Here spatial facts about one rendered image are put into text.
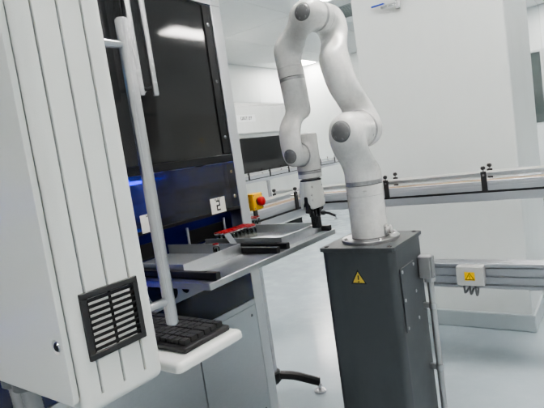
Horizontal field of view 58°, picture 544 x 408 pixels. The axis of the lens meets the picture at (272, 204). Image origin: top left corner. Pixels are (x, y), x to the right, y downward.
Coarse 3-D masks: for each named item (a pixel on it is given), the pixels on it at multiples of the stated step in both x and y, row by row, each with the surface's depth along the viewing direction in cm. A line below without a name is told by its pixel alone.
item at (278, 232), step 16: (256, 224) 198; (272, 224) 193; (288, 224) 189; (304, 224) 185; (208, 240) 179; (224, 240) 175; (240, 240) 170; (256, 240) 166; (272, 240) 162; (288, 240) 163
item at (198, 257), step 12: (180, 252) 176; (192, 252) 173; (204, 252) 169; (216, 252) 151; (228, 252) 155; (240, 252) 160; (144, 264) 149; (180, 264) 140; (192, 264) 142; (204, 264) 146
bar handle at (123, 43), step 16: (128, 32) 92; (112, 48) 91; (128, 48) 92; (128, 64) 92; (128, 80) 93; (128, 96) 93; (144, 128) 94; (144, 144) 94; (144, 160) 94; (144, 176) 94; (144, 192) 95; (160, 224) 96; (160, 240) 96; (160, 256) 96; (160, 272) 96; (160, 288) 97; (160, 304) 96; (176, 320) 98
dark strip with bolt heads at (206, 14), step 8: (208, 8) 194; (208, 16) 193; (208, 24) 193; (208, 32) 193; (208, 40) 193; (208, 48) 192; (208, 56) 193; (216, 64) 196; (216, 72) 195; (216, 80) 195; (216, 88) 195; (216, 96) 195; (216, 104) 194; (224, 112) 198; (224, 120) 198; (224, 128) 197; (224, 136) 197; (224, 144) 197; (224, 152) 197
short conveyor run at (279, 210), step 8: (288, 192) 267; (296, 192) 255; (272, 200) 243; (280, 200) 265; (288, 200) 262; (296, 200) 255; (264, 208) 240; (272, 208) 239; (280, 208) 244; (288, 208) 250; (296, 208) 255; (264, 216) 233; (272, 216) 239; (280, 216) 244; (288, 216) 250; (296, 216) 256
